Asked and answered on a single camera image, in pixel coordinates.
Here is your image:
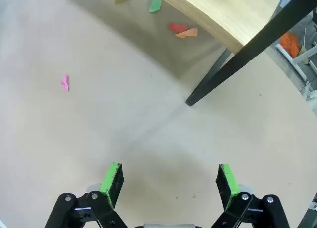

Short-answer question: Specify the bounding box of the orange cloth bundle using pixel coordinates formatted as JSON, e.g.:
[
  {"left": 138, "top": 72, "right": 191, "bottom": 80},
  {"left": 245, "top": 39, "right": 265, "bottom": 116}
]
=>
[{"left": 280, "top": 31, "right": 303, "bottom": 59}]

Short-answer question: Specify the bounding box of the pink paper scrap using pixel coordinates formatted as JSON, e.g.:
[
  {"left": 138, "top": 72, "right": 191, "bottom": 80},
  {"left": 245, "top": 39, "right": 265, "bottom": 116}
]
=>
[{"left": 60, "top": 74, "right": 70, "bottom": 93}]

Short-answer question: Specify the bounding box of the green paper scrap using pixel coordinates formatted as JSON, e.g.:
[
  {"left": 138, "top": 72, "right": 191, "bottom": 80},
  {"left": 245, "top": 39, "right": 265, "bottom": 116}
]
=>
[{"left": 148, "top": 0, "right": 163, "bottom": 14}]

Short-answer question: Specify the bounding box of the red paper scrap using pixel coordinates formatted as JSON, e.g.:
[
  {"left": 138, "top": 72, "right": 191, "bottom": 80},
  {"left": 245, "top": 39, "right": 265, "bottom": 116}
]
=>
[{"left": 169, "top": 22, "right": 189, "bottom": 33}]

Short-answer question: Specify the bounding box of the orange paper scrap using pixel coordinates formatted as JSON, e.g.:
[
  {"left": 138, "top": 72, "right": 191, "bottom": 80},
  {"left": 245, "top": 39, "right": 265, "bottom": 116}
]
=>
[{"left": 175, "top": 27, "right": 199, "bottom": 38}]

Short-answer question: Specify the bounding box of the wooden shelf with black frame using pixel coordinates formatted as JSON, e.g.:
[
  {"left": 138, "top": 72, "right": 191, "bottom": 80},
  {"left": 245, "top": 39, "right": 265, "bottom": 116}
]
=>
[{"left": 150, "top": 0, "right": 317, "bottom": 107}]

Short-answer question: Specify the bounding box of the white side table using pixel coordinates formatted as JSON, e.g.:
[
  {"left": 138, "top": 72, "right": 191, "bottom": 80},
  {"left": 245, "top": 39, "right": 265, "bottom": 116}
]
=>
[{"left": 275, "top": 43, "right": 317, "bottom": 100}]

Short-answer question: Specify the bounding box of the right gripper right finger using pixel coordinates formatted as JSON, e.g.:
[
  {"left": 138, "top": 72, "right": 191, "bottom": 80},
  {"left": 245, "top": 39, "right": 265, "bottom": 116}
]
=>
[{"left": 210, "top": 164, "right": 290, "bottom": 228}]

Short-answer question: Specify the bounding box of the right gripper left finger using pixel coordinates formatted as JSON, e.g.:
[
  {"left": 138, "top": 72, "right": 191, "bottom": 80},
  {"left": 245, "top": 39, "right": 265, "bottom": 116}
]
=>
[{"left": 44, "top": 162, "right": 129, "bottom": 228}]

